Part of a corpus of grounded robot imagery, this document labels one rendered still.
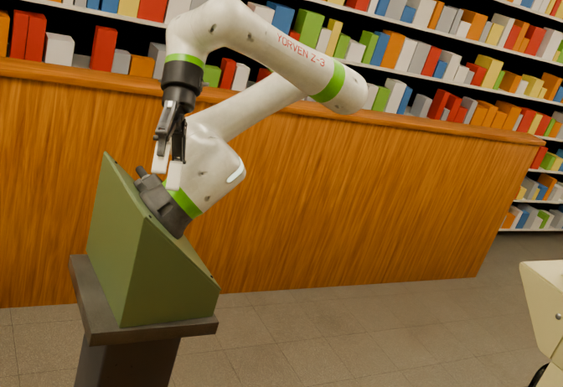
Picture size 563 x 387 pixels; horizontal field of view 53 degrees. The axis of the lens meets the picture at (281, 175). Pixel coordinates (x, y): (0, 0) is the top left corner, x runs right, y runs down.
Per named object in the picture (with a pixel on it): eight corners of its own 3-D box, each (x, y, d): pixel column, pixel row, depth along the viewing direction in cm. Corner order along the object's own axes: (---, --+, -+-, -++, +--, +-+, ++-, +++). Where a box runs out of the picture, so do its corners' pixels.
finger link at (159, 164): (171, 142, 120) (170, 141, 119) (165, 174, 118) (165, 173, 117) (157, 141, 120) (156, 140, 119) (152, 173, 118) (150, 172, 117)
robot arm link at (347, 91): (333, 110, 164) (356, 73, 161) (360, 128, 155) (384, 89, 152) (290, 85, 152) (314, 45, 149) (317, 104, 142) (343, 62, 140)
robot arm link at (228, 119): (170, 159, 163) (320, 72, 176) (192, 187, 151) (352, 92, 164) (152, 124, 155) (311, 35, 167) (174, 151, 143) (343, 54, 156)
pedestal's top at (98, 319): (67, 265, 155) (69, 254, 154) (178, 263, 172) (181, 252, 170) (88, 347, 131) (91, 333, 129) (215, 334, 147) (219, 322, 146)
